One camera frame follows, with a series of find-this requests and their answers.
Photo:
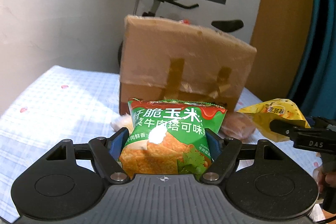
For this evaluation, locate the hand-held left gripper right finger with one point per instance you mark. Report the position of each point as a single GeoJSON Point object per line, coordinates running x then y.
{"type": "Point", "coordinates": [211, 144]}

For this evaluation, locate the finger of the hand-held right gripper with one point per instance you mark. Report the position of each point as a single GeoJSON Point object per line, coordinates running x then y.
{"type": "Point", "coordinates": [281, 128]}
{"type": "Point", "coordinates": [321, 123]}

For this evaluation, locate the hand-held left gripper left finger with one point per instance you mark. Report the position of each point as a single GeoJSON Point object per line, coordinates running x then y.
{"type": "Point", "coordinates": [118, 141]}

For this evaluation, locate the yellow snack bag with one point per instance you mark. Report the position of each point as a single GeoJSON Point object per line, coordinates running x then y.
{"type": "Point", "coordinates": [262, 113]}

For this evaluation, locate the green snack bag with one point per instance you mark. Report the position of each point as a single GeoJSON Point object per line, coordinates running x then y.
{"type": "Point", "coordinates": [168, 119]}

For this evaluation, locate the cardboard box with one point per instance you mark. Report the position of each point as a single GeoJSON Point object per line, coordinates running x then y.
{"type": "Point", "coordinates": [183, 56]}

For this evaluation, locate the person's right hand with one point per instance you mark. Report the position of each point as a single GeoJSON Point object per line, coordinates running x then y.
{"type": "Point", "coordinates": [319, 178]}

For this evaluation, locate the clear bread packet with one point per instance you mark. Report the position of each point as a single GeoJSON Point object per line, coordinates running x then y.
{"type": "Point", "coordinates": [239, 125]}
{"type": "Point", "coordinates": [122, 123]}

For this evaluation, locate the plaid bed sheet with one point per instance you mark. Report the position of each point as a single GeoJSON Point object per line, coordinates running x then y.
{"type": "Point", "coordinates": [65, 98]}

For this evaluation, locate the blue curtain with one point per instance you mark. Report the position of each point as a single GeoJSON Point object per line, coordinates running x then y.
{"type": "Point", "coordinates": [325, 29]}

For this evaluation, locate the wooden door panel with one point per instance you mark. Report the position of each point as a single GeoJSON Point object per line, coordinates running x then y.
{"type": "Point", "coordinates": [283, 16]}

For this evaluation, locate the red packet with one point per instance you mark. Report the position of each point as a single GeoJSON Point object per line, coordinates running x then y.
{"type": "Point", "coordinates": [184, 22]}

